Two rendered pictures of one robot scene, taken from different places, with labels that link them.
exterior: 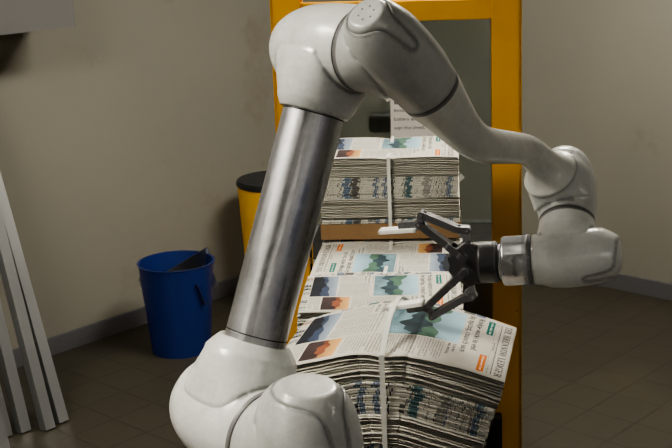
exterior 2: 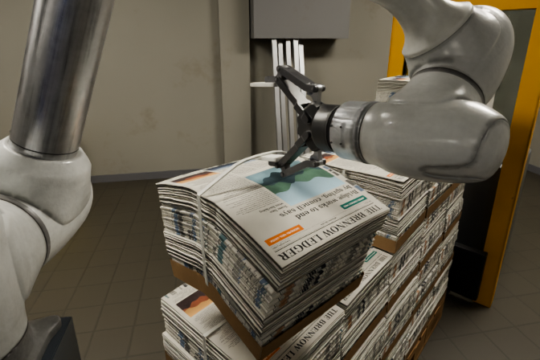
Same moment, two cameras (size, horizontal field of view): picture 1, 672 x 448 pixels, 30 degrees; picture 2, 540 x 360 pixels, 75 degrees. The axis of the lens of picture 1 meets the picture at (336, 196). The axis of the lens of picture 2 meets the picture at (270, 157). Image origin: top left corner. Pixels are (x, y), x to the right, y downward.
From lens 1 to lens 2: 1.81 m
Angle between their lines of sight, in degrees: 35
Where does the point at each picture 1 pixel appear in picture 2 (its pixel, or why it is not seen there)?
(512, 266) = (341, 134)
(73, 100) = (349, 71)
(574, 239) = (421, 109)
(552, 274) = (380, 153)
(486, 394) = (268, 272)
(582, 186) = (472, 44)
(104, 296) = not seen: hidden behind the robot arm
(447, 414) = (241, 274)
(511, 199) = (524, 129)
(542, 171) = (412, 18)
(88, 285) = not seen: hidden behind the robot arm
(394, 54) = not seen: outside the picture
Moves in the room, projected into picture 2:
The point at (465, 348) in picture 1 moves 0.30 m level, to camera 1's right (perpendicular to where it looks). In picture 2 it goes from (290, 213) to (498, 280)
